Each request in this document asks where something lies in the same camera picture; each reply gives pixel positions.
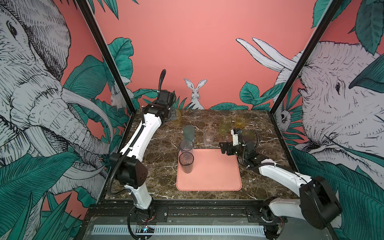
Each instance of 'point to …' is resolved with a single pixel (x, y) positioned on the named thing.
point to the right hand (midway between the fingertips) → (223, 141)
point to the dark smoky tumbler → (186, 160)
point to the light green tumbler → (225, 125)
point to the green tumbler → (249, 136)
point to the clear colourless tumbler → (209, 133)
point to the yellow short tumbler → (240, 121)
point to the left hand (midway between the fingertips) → (169, 111)
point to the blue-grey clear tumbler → (186, 145)
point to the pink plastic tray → (212, 171)
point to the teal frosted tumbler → (189, 132)
